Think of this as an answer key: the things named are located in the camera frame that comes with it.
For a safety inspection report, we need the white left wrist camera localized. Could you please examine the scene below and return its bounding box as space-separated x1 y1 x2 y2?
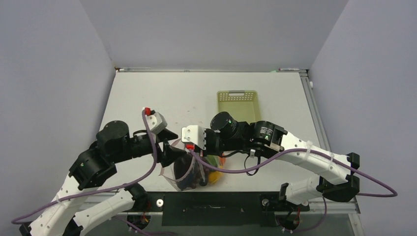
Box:
142 107 168 135

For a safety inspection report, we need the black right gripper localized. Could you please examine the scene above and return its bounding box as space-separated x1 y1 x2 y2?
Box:
194 128 243 157

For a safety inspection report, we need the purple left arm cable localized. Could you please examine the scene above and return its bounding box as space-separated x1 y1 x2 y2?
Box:
11 110 159 225

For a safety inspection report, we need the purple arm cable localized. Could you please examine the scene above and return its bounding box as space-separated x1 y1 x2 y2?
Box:
189 148 398 198
11 110 159 225

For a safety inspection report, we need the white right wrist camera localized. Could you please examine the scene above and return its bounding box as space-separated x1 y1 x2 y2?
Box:
180 125 207 150

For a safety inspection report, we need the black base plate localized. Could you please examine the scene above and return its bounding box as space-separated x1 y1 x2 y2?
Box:
123 192 310 227

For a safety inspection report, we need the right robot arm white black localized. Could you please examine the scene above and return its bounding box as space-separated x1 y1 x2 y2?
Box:
182 112 360 210

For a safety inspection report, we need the beige plastic basket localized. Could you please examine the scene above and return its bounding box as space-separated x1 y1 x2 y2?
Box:
217 90 262 123

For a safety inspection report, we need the yellow bell pepper toy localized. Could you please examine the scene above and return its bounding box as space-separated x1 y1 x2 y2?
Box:
208 171 223 184

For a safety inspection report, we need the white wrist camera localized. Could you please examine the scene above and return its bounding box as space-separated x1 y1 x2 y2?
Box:
142 107 168 135
180 125 207 150

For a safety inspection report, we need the clear zip top bag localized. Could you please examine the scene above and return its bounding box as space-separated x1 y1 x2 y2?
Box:
159 152 223 191

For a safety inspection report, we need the purple eggplant toy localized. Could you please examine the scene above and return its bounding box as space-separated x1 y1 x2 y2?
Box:
174 154 207 191

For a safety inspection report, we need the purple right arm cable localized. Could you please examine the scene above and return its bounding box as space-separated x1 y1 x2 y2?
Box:
189 148 398 198

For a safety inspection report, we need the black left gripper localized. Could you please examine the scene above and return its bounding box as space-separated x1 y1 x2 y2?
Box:
112 128 186 165

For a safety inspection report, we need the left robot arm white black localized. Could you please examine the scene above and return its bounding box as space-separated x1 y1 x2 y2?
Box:
14 118 178 236

